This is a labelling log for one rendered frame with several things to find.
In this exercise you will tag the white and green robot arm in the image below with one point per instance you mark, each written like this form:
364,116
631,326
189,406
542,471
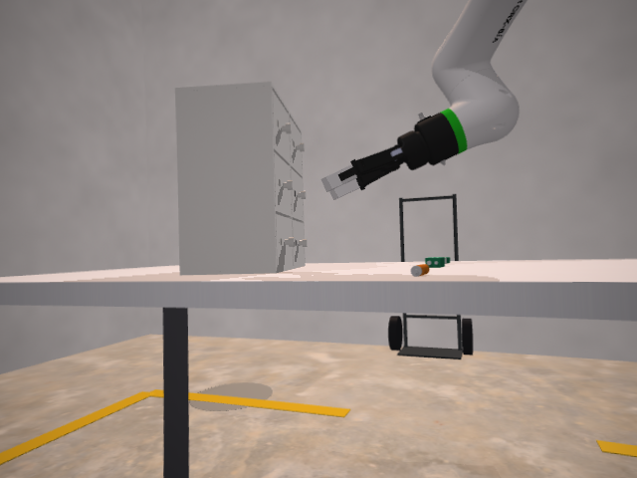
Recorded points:
483,109

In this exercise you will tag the orange aa battery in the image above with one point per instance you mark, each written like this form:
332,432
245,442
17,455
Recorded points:
419,270

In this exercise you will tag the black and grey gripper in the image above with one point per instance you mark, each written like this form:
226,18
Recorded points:
343,181

